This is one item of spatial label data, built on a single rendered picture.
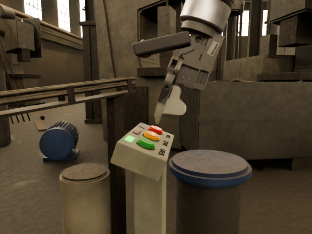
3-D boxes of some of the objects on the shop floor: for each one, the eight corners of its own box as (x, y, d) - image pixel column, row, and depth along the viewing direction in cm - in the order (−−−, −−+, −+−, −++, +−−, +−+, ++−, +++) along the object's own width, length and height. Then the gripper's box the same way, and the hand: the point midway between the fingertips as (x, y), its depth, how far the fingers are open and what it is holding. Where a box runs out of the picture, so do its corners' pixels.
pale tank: (214, 103, 806) (219, -40, 740) (211, 101, 896) (216, -27, 830) (242, 104, 793) (250, -43, 727) (236, 101, 883) (243, -29, 817)
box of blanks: (196, 176, 187) (198, 77, 176) (174, 147, 269) (175, 78, 257) (314, 170, 200) (324, 77, 188) (260, 144, 281) (264, 78, 270)
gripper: (227, 31, 42) (184, 139, 46) (221, 40, 51) (185, 130, 55) (182, 16, 43) (143, 123, 47) (183, 27, 52) (151, 116, 56)
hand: (156, 117), depth 51 cm, fingers closed
